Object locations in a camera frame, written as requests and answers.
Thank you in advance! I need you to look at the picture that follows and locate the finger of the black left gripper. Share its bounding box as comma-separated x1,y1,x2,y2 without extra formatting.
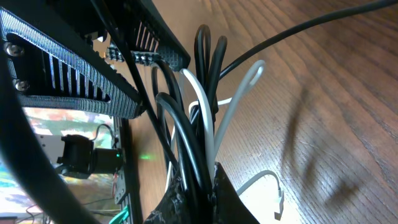
106,0,190,72
1,7,144,119

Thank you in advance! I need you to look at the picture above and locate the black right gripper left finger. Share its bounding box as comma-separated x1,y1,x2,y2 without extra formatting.
143,173,199,224

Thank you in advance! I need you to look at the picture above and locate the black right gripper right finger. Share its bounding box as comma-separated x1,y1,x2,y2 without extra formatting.
213,162,259,224

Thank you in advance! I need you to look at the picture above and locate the black usb cable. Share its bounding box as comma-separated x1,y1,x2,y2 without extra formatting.
150,0,398,200

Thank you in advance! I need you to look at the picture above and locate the white usb cable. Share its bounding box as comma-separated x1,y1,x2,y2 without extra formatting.
164,59,285,222

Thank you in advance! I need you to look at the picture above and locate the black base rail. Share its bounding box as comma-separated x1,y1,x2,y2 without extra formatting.
114,118,143,224

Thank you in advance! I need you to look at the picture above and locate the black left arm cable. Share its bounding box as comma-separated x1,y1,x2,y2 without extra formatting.
0,46,100,224

